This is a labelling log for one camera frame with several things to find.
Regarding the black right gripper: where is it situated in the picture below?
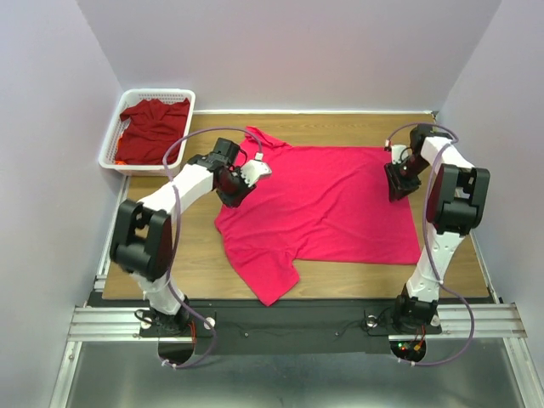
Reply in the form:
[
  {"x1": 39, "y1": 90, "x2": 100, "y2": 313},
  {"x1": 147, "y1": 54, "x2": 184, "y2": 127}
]
[{"x1": 383, "y1": 154, "x2": 430, "y2": 201}]

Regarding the pink t-shirt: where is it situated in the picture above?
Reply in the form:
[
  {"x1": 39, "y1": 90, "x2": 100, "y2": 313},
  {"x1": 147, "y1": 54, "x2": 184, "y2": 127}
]
[{"x1": 215, "y1": 127, "x2": 421, "y2": 306}]

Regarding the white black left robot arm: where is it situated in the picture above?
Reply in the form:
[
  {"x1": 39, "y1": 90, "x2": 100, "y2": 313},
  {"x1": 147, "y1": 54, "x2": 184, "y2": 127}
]
[{"x1": 109, "y1": 138, "x2": 271, "y2": 335}]

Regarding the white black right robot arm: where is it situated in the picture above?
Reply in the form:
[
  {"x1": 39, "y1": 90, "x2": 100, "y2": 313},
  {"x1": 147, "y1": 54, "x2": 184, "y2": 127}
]
[{"x1": 384, "y1": 122, "x2": 490, "y2": 332}]

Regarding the dark red t-shirt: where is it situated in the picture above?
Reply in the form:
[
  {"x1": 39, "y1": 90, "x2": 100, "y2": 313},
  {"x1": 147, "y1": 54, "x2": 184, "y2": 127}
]
[{"x1": 120, "y1": 99, "x2": 190, "y2": 166}]

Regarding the orange garment in basket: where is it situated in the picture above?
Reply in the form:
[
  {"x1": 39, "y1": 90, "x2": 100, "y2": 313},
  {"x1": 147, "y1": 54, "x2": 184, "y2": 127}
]
[{"x1": 114, "y1": 133, "x2": 128, "y2": 165}]

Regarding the white plastic basket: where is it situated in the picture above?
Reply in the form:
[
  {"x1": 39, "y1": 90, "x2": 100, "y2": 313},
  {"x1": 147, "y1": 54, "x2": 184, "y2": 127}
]
[{"x1": 99, "y1": 88, "x2": 196, "y2": 176}]

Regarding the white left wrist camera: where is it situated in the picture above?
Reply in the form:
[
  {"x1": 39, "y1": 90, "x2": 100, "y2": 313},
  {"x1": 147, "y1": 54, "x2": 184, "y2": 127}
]
[{"x1": 241, "y1": 159, "x2": 272, "y2": 187}]

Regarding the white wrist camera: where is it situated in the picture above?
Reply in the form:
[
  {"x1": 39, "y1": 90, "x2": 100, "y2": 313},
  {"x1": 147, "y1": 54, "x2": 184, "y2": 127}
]
[
  {"x1": 241, "y1": 159, "x2": 272, "y2": 187},
  {"x1": 384, "y1": 140, "x2": 411, "y2": 164}
]

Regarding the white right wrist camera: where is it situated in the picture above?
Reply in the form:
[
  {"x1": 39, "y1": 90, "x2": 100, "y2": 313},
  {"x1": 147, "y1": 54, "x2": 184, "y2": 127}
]
[{"x1": 384, "y1": 140, "x2": 411, "y2": 164}]

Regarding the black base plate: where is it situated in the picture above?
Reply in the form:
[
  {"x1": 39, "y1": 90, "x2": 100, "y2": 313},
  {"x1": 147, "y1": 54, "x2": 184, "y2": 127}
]
[{"x1": 70, "y1": 299, "x2": 419, "y2": 362}]

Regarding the aluminium mounting rail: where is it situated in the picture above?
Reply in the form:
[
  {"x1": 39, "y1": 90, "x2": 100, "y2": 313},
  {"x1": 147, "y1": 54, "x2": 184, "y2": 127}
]
[{"x1": 68, "y1": 303, "x2": 527, "y2": 342}]

